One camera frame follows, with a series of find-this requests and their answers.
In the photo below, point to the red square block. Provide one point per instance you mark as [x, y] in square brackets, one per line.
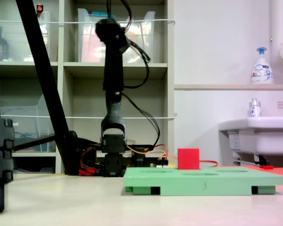
[188, 159]

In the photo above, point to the large clear plastic bin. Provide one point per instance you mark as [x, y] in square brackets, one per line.
[89, 47]

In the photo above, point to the red base mount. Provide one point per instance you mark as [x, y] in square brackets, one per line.
[87, 171]

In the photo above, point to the blue-edged pouch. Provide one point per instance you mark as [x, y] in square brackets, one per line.
[94, 14]

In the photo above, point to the thin black tripod leg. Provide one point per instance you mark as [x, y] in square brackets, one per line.
[33, 142]

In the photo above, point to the dark glass bottle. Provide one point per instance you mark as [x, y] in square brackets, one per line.
[2, 47]

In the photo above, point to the clear angled plastic bin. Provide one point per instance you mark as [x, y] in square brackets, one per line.
[26, 117]

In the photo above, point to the white sink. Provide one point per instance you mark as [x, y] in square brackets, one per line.
[261, 139]

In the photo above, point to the white foam soap pump bottle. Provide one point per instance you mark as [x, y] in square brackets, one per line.
[261, 70]

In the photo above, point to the brown-capped bottle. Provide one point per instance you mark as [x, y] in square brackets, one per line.
[39, 9]

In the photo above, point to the green shape-hole board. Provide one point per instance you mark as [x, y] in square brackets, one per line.
[191, 182]

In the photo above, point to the thick black tripod leg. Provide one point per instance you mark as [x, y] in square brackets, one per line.
[42, 61]

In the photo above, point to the notched black stack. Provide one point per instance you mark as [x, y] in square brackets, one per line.
[0, 141]

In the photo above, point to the small clear sanitizer bottle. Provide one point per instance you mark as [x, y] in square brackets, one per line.
[254, 109]

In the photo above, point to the clear plastic bin with bottles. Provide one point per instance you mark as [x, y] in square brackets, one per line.
[14, 35]

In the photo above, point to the yellow tape piece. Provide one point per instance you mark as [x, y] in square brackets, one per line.
[172, 164]

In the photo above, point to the beige shelf unit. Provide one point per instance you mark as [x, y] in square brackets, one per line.
[141, 68]

